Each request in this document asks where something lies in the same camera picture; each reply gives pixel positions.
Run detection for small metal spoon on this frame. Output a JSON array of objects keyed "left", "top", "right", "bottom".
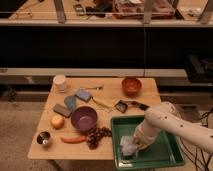
[{"left": 85, "top": 86, "right": 103, "bottom": 90}]

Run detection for small metal cup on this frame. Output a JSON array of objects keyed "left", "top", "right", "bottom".
[{"left": 36, "top": 131, "right": 52, "bottom": 147}]

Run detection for dark rectangular block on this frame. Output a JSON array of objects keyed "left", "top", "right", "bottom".
[{"left": 53, "top": 104, "right": 72, "bottom": 118}]

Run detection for light blue towel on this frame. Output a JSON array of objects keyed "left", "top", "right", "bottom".
[{"left": 120, "top": 136, "right": 138, "bottom": 156}]

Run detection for black cables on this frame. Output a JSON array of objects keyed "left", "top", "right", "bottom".
[{"left": 179, "top": 106, "right": 213, "bottom": 171}]

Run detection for orange carrot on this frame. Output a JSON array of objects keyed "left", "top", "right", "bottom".
[{"left": 60, "top": 136, "right": 86, "bottom": 144}]

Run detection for blue-grey flat lid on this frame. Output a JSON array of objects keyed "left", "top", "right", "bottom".
[{"left": 64, "top": 96, "right": 76, "bottom": 110}]

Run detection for cluttered background tray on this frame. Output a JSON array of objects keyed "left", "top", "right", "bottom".
[{"left": 113, "top": 0, "right": 175, "bottom": 18}]

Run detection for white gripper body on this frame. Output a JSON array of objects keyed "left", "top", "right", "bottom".
[{"left": 132, "top": 125, "right": 156, "bottom": 150}]

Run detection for green plastic tray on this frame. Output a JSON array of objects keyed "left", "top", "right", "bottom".
[{"left": 111, "top": 115, "right": 185, "bottom": 171}]

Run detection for bunch of dark grapes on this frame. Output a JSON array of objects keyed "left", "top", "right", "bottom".
[{"left": 86, "top": 127, "right": 112, "bottom": 150}]

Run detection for orange bowl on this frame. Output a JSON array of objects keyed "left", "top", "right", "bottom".
[{"left": 122, "top": 77, "right": 142, "bottom": 96}]

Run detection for yellow apple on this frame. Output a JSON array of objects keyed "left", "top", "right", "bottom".
[{"left": 50, "top": 115, "right": 65, "bottom": 129}]

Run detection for white cup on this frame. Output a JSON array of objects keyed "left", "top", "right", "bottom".
[{"left": 53, "top": 75, "right": 67, "bottom": 91}]

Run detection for wooden-handled brush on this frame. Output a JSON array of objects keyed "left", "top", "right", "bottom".
[{"left": 92, "top": 97, "right": 113, "bottom": 113}]

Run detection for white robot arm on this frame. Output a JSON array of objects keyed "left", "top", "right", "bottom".
[{"left": 133, "top": 102, "right": 213, "bottom": 155}]

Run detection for blue sponge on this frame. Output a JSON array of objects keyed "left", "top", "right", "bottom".
[{"left": 75, "top": 89, "right": 91, "bottom": 102}]

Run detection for purple bowl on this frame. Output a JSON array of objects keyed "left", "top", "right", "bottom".
[{"left": 71, "top": 106, "right": 98, "bottom": 132}]

